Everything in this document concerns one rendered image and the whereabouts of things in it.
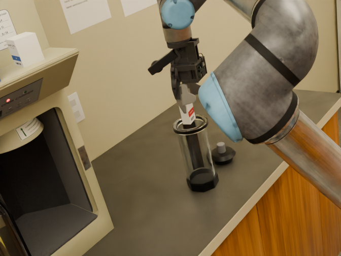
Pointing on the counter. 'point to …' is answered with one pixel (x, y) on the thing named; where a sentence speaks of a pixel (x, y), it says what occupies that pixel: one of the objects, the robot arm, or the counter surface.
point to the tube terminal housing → (67, 113)
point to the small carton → (25, 49)
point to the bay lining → (41, 172)
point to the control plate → (17, 97)
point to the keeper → (84, 157)
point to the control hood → (50, 75)
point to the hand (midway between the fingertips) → (185, 105)
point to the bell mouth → (21, 135)
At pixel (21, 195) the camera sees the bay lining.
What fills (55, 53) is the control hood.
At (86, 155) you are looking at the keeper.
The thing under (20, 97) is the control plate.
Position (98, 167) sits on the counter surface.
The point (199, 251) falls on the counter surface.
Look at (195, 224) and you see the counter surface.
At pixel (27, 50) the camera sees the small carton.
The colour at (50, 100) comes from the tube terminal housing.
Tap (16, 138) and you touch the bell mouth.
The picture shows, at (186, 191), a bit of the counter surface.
